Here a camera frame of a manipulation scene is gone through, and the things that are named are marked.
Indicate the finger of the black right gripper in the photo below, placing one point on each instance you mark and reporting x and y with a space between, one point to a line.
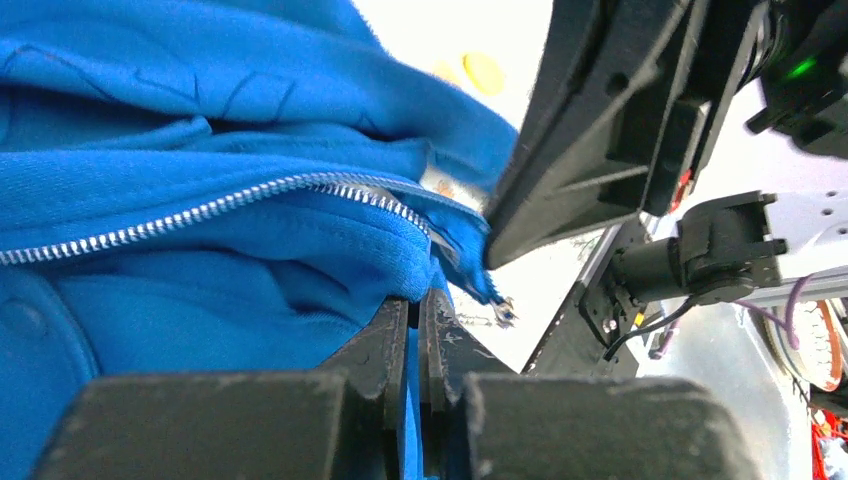
629 96

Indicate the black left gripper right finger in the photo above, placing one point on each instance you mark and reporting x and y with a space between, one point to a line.
480 420

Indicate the yellow round disc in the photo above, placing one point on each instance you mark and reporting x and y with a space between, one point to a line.
484 73

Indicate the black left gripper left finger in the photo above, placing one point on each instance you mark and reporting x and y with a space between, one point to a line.
341 420

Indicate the blue zip-up jacket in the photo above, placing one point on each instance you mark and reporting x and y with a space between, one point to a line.
216 185

